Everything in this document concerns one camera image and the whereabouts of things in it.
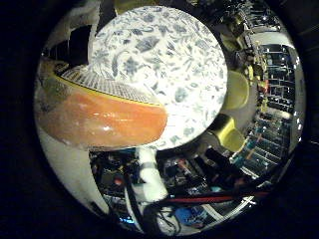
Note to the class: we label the white cloth dark check lines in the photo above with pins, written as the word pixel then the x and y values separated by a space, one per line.
pixel 109 84

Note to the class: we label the black equipment cart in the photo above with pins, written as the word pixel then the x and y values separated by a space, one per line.
pixel 116 176

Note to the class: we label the blue box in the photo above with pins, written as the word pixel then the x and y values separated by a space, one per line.
pixel 190 215

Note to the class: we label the blue floral white tablecloth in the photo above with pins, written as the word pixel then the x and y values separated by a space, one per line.
pixel 172 59

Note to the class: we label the person in dark clothes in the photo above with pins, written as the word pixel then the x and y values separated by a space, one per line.
pixel 222 167

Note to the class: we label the yellow-green chair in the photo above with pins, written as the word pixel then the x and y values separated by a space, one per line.
pixel 229 132
pixel 236 89

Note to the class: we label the dark shelving rack with goods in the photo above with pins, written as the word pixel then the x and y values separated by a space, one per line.
pixel 275 99

